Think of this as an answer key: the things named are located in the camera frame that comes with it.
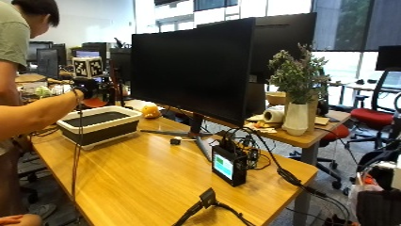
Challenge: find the white marker cube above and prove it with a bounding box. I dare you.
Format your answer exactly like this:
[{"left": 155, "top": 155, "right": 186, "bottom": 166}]
[{"left": 72, "top": 56, "right": 104, "bottom": 79}]

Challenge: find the background monitor lit screen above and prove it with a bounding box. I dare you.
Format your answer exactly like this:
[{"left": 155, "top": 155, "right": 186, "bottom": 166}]
[{"left": 71, "top": 46, "right": 108, "bottom": 60}]

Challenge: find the green soft toy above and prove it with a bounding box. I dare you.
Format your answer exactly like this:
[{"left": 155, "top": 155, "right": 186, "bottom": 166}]
[{"left": 34, "top": 86, "right": 54, "bottom": 98}]

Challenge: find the background black monitor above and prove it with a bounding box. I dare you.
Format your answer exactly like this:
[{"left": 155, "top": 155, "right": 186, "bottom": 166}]
[{"left": 35, "top": 47, "right": 62, "bottom": 80}]

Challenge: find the black basin with white rim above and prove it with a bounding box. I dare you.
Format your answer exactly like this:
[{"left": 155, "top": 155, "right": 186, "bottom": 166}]
[{"left": 55, "top": 105, "right": 144, "bottom": 151}]

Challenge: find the yellow soft toy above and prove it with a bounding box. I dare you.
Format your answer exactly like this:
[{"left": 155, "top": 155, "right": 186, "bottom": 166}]
[{"left": 140, "top": 103, "right": 162, "bottom": 120}]

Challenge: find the person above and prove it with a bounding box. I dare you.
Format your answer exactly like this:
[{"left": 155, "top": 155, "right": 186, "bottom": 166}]
[{"left": 0, "top": 0, "right": 62, "bottom": 218}]

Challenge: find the large black monitor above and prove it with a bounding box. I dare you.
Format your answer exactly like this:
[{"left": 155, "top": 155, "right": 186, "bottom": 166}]
[{"left": 131, "top": 17, "right": 258, "bottom": 128}]

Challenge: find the grey monitor stand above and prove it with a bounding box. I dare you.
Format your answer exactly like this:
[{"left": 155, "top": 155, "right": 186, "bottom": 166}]
[{"left": 139, "top": 113, "right": 216, "bottom": 163}]

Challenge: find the small black screen device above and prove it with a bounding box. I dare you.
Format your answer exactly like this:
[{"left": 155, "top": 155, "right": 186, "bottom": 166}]
[{"left": 211, "top": 145, "right": 250, "bottom": 187}]

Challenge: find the wooden bowl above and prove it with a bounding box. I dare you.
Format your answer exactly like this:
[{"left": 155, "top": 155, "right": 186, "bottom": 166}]
[{"left": 264, "top": 90, "right": 288, "bottom": 106}]

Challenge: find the white paper roll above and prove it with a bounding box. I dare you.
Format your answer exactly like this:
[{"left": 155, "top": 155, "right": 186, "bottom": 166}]
[{"left": 263, "top": 105, "right": 287, "bottom": 124}]

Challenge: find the black monitor behind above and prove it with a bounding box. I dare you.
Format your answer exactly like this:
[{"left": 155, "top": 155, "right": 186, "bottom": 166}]
[{"left": 196, "top": 11, "right": 319, "bottom": 85}]

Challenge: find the green plant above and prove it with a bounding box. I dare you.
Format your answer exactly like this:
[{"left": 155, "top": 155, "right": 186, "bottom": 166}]
[{"left": 267, "top": 42, "right": 332, "bottom": 105}]

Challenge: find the white vase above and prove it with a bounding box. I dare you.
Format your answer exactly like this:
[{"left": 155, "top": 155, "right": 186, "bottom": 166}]
[{"left": 282, "top": 102, "right": 311, "bottom": 137}]

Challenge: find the light wooden side table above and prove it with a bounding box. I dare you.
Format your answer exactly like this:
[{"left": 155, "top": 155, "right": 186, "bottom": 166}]
[{"left": 208, "top": 109, "right": 354, "bottom": 226}]

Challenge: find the tan cardboard tube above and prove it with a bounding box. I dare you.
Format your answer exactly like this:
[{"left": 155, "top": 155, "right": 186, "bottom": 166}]
[{"left": 307, "top": 97, "right": 322, "bottom": 133}]

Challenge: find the red office chair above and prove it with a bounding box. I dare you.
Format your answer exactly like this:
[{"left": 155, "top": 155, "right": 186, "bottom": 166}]
[
  {"left": 288, "top": 123, "right": 354, "bottom": 190},
  {"left": 346, "top": 69, "right": 401, "bottom": 151}
]

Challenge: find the black monitor on far desk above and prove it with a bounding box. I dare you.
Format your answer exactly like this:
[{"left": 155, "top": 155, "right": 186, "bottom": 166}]
[{"left": 373, "top": 44, "right": 401, "bottom": 73}]

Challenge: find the black glove cable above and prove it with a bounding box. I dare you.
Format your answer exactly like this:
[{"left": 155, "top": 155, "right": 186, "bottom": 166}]
[{"left": 70, "top": 99, "right": 86, "bottom": 224}]

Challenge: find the black circuit board with wires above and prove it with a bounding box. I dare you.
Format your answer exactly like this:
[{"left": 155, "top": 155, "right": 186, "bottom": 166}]
[{"left": 219, "top": 127, "right": 274, "bottom": 171}]

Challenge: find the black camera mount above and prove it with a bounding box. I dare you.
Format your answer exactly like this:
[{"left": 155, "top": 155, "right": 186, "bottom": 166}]
[{"left": 172, "top": 186, "right": 256, "bottom": 226}]

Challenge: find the black device cable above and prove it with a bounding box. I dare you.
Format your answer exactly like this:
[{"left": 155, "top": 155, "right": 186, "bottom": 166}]
[{"left": 224, "top": 126, "right": 354, "bottom": 225}]

